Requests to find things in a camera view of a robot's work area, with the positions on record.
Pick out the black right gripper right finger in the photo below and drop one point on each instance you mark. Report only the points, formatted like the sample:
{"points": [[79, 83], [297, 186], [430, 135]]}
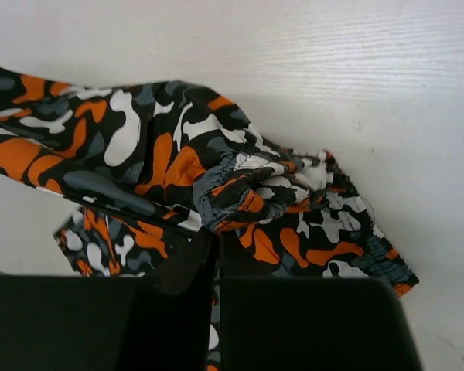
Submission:
{"points": [[272, 322]]}

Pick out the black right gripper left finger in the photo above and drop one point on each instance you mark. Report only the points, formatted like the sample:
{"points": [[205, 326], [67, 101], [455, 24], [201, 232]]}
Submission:
{"points": [[157, 322]]}

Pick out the orange camouflage shorts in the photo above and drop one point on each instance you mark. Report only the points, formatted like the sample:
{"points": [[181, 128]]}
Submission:
{"points": [[151, 165]]}

